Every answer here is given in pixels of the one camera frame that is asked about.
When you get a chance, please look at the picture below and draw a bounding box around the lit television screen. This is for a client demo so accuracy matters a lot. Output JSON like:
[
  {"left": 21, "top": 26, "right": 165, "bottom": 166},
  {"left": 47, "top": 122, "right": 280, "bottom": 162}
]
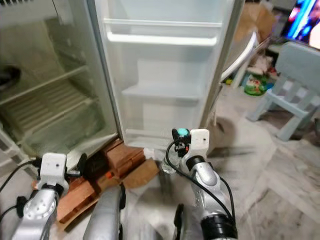
[{"left": 279, "top": 0, "right": 320, "bottom": 51}]

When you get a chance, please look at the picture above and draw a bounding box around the white door shelf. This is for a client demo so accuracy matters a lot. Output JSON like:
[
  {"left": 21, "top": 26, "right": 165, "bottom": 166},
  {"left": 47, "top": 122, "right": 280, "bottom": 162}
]
[
  {"left": 103, "top": 18, "right": 224, "bottom": 47},
  {"left": 120, "top": 83, "right": 204, "bottom": 103}
]

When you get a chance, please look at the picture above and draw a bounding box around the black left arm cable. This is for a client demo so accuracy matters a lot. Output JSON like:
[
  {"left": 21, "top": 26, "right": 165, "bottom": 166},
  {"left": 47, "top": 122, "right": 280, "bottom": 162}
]
[{"left": 0, "top": 159, "right": 42, "bottom": 240}]

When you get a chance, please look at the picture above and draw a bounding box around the small silver fridge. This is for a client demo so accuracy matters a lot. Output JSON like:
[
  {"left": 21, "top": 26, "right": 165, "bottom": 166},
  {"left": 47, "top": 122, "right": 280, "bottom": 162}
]
[{"left": 0, "top": 0, "right": 246, "bottom": 152}]

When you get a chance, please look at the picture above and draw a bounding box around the black pan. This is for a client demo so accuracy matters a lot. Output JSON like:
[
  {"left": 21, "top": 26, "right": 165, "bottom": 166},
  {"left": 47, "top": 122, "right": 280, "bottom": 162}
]
[{"left": 0, "top": 65, "right": 22, "bottom": 87}]

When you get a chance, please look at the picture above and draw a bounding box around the green toy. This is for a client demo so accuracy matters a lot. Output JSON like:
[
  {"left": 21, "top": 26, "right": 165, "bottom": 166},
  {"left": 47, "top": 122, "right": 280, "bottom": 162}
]
[{"left": 243, "top": 73, "right": 269, "bottom": 96}]

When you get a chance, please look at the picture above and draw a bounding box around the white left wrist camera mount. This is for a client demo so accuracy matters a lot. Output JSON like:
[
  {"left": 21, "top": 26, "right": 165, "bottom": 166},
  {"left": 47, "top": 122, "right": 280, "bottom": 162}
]
[{"left": 39, "top": 153, "right": 68, "bottom": 187}]

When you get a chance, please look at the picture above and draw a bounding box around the light blue child chair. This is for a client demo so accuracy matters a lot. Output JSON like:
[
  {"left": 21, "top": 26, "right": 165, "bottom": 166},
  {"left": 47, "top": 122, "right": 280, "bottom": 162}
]
[{"left": 246, "top": 40, "right": 320, "bottom": 142}]

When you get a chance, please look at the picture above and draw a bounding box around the ribbed fridge crisper cover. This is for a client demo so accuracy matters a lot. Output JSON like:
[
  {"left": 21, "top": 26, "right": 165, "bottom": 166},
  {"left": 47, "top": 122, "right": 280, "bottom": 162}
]
[{"left": 0, "top": 82, "right": 99, "bottom": 136}]

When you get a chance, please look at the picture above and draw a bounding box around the red brick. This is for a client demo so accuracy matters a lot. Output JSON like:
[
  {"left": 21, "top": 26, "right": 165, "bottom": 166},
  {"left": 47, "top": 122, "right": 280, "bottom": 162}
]
[
  {"left": 117, "top": 151, "right": 149, "bottom": 177},
  {"left": 107, "top": 138, "right": 145, "bottom": 166},
  {"left": 54, "top": 177, "right": 111, "bottom": 226}
]

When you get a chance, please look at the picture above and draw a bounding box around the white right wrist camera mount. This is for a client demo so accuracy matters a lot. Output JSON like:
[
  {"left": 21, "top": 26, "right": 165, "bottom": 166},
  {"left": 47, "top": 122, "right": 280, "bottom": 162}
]
[{"left": 186, "top": 128, "right": 210, "bottom": 157}]

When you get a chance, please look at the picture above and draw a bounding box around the silver left robot leg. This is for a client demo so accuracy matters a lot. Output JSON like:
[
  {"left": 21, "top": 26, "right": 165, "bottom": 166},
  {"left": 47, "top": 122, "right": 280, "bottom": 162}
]
[{"left": 82, "top": 185, "right": 127, "bottom": 240}]

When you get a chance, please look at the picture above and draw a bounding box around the clear fridge shelf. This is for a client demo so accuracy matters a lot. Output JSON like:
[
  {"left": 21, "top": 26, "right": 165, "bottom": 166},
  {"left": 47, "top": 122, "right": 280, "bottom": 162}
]
[{"left": 0, "top": 65, "right": 94, "bottom": 106}]

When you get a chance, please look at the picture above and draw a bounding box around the brown cardboard piece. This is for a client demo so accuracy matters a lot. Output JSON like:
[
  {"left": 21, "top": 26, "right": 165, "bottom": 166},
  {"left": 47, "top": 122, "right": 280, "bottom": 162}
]
[{"left": 122, "top": 158, "right": 160, "bottom": 190}]

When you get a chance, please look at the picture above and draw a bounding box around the brown cardboard box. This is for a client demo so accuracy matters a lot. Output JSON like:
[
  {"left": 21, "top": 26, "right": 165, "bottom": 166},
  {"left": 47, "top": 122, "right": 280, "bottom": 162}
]
[{"left": 234, "top": 2, "right": 276, "bottom": 41}]

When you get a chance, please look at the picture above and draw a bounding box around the silver fridge door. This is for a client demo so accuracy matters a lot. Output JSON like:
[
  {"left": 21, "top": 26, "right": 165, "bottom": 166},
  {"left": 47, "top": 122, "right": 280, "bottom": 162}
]
[{"left": 87, "top": 0, "right": 246, "bottom": 151}]

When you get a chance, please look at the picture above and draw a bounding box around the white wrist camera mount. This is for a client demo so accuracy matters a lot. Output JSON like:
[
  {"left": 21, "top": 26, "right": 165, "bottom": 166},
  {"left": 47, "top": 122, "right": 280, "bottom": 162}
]
[
  {"left": 186, "top": 128, "right": 210, "bottom": 157},
  {"left": 39, "top": 153, "right": 68, "bottom": 187}
]

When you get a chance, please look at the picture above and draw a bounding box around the clear bottle with teal cap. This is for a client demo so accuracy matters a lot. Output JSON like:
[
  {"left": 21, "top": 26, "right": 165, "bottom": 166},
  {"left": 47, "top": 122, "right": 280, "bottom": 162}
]
[{"left": 160, "top": 127, "right": 190, "bottom": 175}]

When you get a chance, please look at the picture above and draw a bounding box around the dark right robot leg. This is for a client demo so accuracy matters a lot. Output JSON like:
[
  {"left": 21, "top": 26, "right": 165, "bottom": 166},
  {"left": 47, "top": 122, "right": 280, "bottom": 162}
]
[{"left": 172, "top": 202, "right": 208, "bottom": 240}]

